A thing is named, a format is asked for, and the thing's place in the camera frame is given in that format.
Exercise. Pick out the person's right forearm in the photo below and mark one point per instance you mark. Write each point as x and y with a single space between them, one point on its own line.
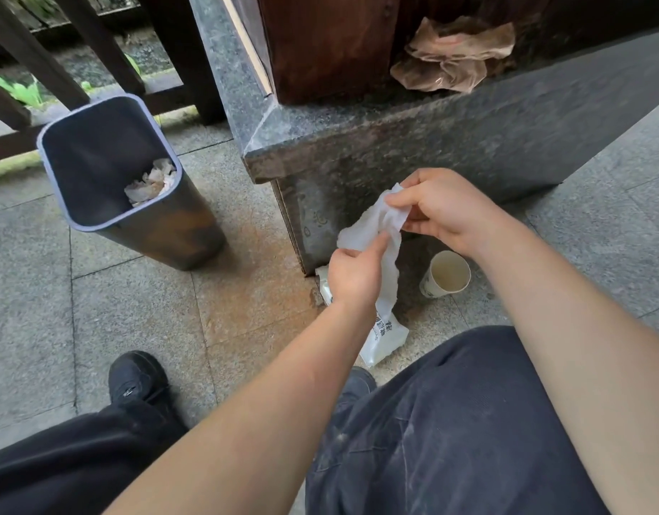
587 343

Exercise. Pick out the brown wipe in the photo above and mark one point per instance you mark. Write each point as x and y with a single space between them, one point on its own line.
369 225

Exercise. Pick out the grey granite plinth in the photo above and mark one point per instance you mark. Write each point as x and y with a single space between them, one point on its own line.
469 134

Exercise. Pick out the person's left hand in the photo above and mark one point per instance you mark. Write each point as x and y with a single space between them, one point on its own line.
353 278

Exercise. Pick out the white wet wipes packet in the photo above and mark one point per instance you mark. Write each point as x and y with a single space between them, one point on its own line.
383 343

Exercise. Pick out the person's black trousers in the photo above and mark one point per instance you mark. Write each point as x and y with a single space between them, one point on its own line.
458 423

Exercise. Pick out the person's left forearm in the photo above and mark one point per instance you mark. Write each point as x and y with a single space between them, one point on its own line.
254 423

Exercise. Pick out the crumpled waste paper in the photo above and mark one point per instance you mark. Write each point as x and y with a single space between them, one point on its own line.
149 184

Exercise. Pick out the green plants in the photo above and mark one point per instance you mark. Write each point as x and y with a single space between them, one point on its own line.
18 93

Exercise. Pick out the person's black right shoe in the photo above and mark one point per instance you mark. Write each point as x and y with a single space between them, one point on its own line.
359 383

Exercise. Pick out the brass trim strip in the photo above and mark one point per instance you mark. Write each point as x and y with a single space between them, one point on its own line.
249 48

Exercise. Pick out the crumpled brown paper bag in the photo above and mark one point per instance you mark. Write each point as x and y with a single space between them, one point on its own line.
447 58

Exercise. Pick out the brown wooden pillar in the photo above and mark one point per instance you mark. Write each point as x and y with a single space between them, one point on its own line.
329 48

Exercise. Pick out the person's right hand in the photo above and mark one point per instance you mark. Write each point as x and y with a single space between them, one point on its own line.
452 209

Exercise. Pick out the dark wooden railing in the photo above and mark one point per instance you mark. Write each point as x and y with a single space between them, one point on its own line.
56 75

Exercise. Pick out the dark blue plastic bin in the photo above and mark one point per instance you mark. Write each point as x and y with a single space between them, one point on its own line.
168 230

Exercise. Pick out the person's black shoe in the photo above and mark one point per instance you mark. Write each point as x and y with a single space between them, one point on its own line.
359 383
136 378

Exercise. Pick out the white paper cup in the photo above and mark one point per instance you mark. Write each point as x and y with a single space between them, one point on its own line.
447 276

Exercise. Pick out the person's black left shoe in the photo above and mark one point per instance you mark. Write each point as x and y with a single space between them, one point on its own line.
136 378

